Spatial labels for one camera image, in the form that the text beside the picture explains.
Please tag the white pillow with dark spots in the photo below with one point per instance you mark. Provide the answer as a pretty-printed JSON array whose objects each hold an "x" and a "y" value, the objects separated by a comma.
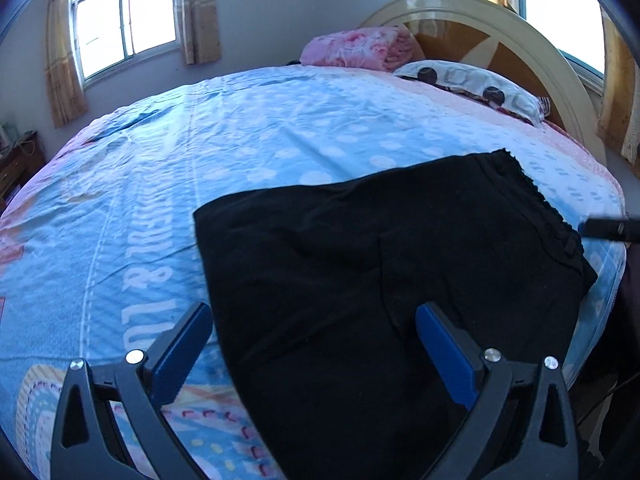
[{"x": 480, "y": 85}]

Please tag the window with white frame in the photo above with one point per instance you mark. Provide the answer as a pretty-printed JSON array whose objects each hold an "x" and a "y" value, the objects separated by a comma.
[{"x": 125, "y": 15}]

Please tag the person's dark clothing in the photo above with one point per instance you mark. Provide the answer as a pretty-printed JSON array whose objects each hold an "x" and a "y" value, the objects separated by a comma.
[{"x": 625, "y": 350}]

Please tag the blue dotted bed sheet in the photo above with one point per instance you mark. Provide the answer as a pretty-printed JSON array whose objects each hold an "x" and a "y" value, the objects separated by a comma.
[{"x": 200, "y": 160}]

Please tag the wooden dresser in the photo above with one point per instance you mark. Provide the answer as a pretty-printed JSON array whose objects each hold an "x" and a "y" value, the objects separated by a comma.
[{"x": 15, "y": 170}]

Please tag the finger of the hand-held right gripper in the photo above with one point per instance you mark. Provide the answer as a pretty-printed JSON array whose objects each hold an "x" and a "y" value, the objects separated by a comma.
[{"x": 607, "y": 229}]

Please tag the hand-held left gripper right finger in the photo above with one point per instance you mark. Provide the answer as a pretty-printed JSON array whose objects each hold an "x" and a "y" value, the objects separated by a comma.
[{"x": 447, "y": 355}]

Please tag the cream and wood headboard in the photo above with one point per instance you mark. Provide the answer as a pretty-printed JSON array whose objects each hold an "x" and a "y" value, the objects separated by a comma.
[{"x": 525, "y": 35}]

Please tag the window beside headboard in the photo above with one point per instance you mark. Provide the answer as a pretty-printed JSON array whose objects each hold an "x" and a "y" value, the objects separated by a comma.
[{"x": 560, "y": 5}]

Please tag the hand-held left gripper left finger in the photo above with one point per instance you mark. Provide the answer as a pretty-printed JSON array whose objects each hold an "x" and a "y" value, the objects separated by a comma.
[{"x": 181, "y": 355}]

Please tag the pink floral blanket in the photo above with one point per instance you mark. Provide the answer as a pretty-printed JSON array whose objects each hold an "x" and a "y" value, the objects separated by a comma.
[{"x": 360, "y": 47}]

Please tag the black pants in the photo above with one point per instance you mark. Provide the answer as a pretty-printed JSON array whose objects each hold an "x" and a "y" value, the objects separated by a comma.
[{"x": 360, "y": 270}]

